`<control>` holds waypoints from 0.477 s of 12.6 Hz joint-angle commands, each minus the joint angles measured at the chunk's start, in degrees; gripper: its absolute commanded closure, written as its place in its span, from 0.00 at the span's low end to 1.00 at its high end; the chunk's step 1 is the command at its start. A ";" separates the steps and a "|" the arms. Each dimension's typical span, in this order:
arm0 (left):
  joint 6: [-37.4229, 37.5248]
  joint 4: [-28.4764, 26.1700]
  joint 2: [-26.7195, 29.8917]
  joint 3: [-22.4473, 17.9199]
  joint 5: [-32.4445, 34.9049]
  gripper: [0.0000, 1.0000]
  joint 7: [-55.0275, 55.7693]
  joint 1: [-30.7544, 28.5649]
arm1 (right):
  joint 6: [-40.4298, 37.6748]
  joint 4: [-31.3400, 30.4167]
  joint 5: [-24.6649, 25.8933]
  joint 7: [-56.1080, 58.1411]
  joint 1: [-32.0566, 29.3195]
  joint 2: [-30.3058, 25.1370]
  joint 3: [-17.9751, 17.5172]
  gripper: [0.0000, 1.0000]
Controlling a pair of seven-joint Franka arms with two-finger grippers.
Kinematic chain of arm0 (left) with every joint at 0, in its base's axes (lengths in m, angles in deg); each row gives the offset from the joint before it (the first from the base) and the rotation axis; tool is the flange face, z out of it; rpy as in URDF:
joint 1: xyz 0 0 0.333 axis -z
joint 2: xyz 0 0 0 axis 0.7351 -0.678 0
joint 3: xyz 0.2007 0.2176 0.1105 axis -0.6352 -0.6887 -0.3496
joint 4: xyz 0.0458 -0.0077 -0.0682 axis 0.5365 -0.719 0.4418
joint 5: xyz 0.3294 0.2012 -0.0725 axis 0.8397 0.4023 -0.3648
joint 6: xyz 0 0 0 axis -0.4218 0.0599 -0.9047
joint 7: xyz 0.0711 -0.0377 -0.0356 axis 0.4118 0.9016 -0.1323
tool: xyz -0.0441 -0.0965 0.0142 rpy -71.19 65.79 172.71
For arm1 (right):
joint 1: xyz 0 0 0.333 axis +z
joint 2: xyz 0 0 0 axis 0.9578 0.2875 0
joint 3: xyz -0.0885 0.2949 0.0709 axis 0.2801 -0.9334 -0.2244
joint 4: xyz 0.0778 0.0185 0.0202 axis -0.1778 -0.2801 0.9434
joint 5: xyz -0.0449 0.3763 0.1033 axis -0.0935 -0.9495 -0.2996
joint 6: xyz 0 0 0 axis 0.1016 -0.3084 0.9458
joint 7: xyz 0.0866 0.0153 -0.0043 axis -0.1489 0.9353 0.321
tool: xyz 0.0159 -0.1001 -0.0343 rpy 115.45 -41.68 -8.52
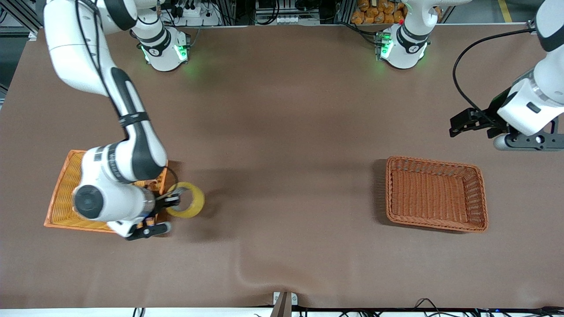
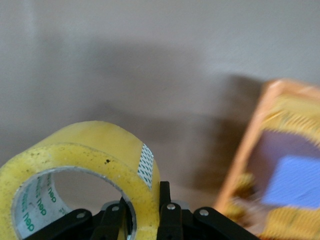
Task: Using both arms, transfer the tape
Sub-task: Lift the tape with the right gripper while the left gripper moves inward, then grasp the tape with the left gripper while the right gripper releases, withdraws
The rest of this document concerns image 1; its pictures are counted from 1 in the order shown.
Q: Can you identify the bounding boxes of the yellow woven basket orange rim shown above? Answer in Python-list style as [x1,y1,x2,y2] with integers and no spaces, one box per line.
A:
[44,150,170,234]

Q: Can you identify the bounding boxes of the clear yellowish tape roll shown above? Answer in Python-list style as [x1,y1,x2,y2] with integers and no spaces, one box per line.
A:
[165,182,205,219]

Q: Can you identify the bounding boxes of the pile of orange toy breads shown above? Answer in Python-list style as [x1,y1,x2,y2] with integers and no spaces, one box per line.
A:
[351,0,407,25]

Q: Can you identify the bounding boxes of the small white power strip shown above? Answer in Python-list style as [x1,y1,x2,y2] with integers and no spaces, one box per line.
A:
[274,15,310,25]

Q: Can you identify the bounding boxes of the brown woven basket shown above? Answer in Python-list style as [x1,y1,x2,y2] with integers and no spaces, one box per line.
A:
[386,156,489,233]

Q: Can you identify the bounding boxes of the metal table edge bracket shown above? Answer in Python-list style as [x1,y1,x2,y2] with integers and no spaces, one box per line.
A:
[270,291,299,317]

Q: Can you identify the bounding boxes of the white power strip with plugs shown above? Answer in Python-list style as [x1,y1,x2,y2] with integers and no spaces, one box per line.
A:
[170,2,222,27]

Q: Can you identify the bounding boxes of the black cables along table edge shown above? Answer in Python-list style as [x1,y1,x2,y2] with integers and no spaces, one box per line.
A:
[300,299,564,317]

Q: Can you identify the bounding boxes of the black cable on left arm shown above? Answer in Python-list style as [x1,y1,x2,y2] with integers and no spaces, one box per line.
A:
[453,28,536,128]

